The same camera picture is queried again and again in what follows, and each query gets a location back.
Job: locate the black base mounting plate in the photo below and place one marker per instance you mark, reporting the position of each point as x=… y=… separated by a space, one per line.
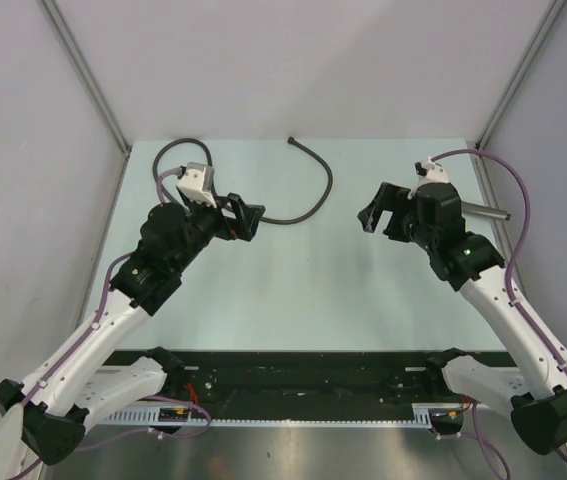
x=307 y=385

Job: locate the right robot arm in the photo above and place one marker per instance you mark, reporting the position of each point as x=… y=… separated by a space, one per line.
x=534 y=400

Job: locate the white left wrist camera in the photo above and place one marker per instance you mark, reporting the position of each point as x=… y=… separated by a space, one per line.
x=196 y=184

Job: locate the slotted cable duct rail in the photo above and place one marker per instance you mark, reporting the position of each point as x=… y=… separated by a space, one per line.
x=420 y=416

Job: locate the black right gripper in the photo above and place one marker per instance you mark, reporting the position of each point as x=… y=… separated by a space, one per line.
x=389 y=197

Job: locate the aluminium frame post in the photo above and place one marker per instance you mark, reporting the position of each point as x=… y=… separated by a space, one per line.
x=74 y=54
x=523 y=69

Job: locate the left aluminium frame post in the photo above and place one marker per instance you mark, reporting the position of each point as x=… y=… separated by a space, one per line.
x=74 y=54

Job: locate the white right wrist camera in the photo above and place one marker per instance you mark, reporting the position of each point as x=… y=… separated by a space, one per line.
x=429 y=171

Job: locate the grey shower head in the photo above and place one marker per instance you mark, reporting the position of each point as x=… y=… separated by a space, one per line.
x=486 y=212

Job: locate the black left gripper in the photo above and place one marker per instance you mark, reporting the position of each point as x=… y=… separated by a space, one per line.
x=241 y=228

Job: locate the right aluminium frame post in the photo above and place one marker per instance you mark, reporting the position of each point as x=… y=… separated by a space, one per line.
x=523 y=69

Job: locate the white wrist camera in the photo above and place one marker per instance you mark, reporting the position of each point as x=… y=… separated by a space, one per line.
x=196 y=184
x=429 y=171

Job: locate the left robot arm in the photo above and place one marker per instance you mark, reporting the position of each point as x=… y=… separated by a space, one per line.
x=60 y=403

